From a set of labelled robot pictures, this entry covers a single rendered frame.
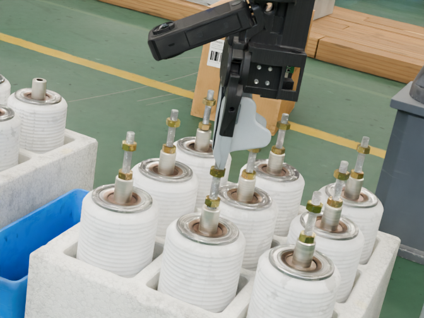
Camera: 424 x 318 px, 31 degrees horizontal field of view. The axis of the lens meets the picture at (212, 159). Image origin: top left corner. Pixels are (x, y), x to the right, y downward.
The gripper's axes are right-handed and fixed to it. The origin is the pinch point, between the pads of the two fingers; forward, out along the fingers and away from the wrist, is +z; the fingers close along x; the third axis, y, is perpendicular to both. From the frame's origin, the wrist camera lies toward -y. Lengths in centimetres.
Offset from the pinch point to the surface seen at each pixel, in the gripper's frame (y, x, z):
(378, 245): 27.6, 15.5, 16.8
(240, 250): 4.4, -2.7, 10.3
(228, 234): 2.9, -1.2, 9.2
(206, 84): 8, 114, 25
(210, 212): 0.4, -1.1, 6.8
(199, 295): 0.3, -4.9, 15.7
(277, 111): 28, 107, 28
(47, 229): -21.0, 27.1, 26.8
